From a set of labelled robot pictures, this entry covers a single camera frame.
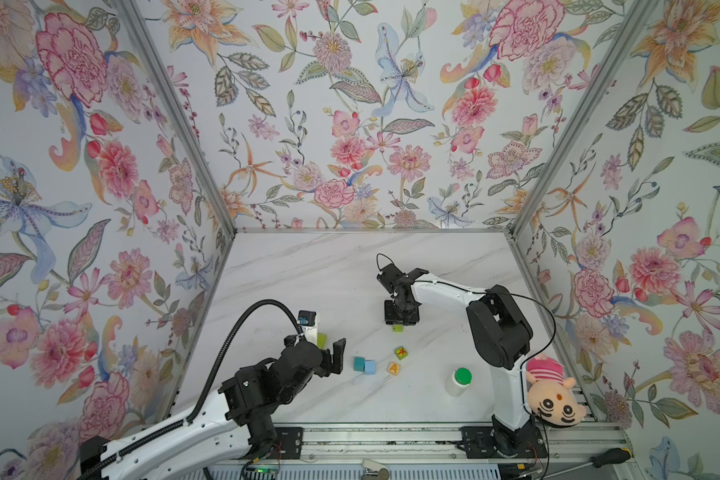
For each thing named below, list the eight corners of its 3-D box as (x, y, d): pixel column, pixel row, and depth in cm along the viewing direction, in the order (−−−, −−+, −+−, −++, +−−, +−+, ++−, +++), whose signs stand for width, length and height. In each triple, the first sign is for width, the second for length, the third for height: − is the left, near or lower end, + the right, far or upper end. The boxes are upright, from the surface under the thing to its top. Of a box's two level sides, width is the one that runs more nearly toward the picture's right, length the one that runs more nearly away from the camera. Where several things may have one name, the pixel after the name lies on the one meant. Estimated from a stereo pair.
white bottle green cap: (446, 396, 83) (456, 384, 75) (444, 380, 86) (452, 367, 78) (463, 396, 83) (474, 384, 75) (460, 380, 86) (470, 367, 78)
